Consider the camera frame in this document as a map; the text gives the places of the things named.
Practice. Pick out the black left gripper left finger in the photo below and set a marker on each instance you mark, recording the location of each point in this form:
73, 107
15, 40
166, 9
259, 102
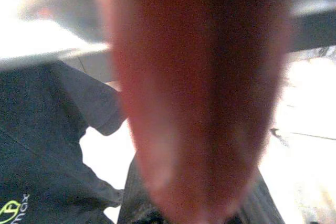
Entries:
136, 203

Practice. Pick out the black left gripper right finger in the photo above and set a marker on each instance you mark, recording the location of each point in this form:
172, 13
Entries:
260, 208

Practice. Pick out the red plastic hanger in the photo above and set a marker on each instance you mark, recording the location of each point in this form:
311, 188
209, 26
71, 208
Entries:
197, 90

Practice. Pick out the black shirt with green logo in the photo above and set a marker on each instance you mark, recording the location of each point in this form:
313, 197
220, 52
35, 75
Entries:
39, 142

